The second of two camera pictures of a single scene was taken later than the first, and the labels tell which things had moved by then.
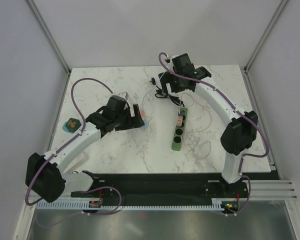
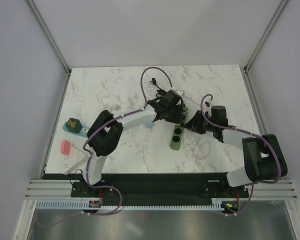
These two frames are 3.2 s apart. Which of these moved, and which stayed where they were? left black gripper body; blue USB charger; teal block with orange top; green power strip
Moved: blue USB charger; left black gripper body
Stayed: teal block with orange top; green power strip
